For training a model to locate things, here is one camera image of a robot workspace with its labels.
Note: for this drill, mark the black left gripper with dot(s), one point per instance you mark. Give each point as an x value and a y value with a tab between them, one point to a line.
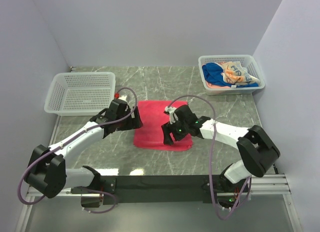
134	123

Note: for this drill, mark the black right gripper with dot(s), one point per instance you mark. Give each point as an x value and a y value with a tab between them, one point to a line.
167	129

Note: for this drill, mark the pink red towel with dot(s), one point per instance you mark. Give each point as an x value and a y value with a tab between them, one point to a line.
150	135

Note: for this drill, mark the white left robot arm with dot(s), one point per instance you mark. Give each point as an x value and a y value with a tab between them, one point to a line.
47	170

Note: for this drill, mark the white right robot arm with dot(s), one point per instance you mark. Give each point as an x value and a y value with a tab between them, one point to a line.
257	151

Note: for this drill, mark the white basket with towels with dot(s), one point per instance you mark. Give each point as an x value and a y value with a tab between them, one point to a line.
247	61

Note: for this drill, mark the empty white plastic basket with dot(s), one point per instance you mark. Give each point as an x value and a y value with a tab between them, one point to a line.
80	93

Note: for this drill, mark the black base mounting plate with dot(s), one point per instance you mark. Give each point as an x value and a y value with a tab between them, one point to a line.
146	188

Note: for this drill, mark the peach orange towel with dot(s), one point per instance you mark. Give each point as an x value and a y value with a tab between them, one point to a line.
213	86

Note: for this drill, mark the blue towel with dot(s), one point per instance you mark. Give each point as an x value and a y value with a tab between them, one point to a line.
212	74

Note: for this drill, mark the beige patterned towel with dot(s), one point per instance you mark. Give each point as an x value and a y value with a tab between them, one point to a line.
234	73

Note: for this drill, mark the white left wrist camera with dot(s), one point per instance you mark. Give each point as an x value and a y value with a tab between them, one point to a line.
124	97

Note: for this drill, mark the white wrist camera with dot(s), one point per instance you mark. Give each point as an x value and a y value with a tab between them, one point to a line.
171	111
124	97

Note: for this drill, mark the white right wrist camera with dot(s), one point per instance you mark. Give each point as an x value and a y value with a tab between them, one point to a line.
171	111

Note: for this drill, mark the aluminium rail frame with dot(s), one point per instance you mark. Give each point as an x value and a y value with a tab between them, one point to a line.
270	184

